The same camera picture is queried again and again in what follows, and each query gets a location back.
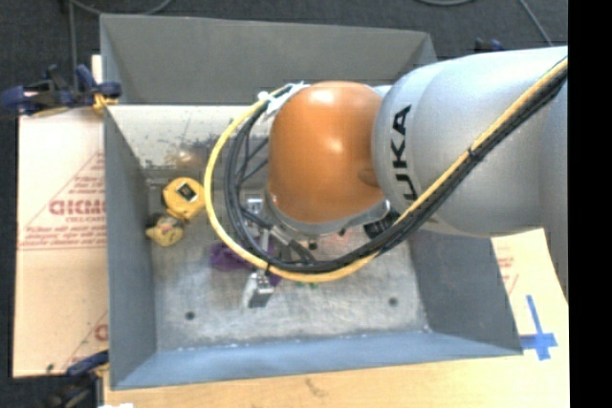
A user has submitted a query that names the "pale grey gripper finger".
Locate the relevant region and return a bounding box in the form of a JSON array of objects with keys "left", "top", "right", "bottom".
[
  {"left": 242, "top": 272, "right": 262, "bottom": 310},
  {"left": 256, "top": 274, "right": 276, "bottom": 308}
]

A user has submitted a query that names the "purple cloth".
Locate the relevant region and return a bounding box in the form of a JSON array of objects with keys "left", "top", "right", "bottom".
[{"left": 208, "top": 240, "right": 284, "bottom": 288}]

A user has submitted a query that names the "grey metal bin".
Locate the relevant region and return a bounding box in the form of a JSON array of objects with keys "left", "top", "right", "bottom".
[{"left": 98, "top": 12, "right": 525, "bottom": 392}]

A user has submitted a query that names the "yellow tape measure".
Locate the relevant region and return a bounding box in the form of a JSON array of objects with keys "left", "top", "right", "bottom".
[{"left": 161, "top": 176, "right": 207, "bottom": 222}]

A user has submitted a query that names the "yellow and pink toy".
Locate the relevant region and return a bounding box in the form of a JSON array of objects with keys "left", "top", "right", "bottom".
[{"left": 144, "top": 213, "right": 186, "bottom": 248}]

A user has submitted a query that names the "black cylinder on white bracket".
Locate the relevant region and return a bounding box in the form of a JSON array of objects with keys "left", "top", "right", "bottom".
[{"left": 361, "top": 207, "right": 401, "bottom": 241}]

